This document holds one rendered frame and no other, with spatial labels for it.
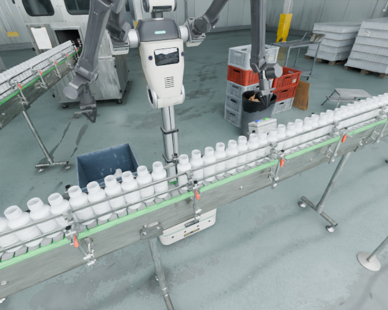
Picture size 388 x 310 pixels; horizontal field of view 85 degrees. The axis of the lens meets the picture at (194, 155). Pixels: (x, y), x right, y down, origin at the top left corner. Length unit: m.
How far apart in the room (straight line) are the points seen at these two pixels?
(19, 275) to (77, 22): 3.86
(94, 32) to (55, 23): 3.62
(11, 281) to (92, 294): 0.95
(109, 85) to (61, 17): 1.17
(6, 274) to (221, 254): 1.38
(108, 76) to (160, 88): 3.16
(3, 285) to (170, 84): 1.16
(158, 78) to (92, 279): 1.53
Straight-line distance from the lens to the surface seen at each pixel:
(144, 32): 1.34
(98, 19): 0.86
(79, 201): 0.85
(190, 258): 1.90
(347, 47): 8.22
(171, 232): 1.80
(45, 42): 4.59
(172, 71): 1.33
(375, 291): 2.18
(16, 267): 1.02
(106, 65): 4.40
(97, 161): 1.45
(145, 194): 0.89
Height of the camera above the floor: 1.68
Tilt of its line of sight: 37 degrees down
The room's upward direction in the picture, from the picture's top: 1 degrees counter-clockwise
